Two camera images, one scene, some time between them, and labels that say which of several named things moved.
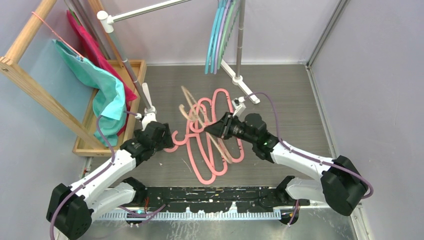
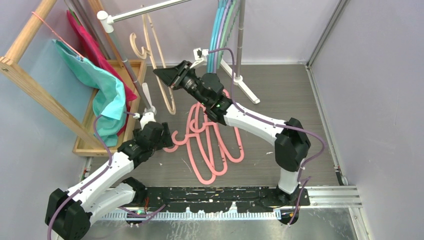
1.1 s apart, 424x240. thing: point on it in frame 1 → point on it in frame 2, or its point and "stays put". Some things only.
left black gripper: [165, 141] stays put
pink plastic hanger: [216, 153] → [215, 125]
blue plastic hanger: [217, 36] stays put
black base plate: [205, 199] stays put
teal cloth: [110, 97] stays put
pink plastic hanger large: [207, 142] stays put
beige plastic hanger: [198, 115] → [156, 54]
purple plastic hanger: [222, 30] stays put
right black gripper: [221, 128] → [174, 76]
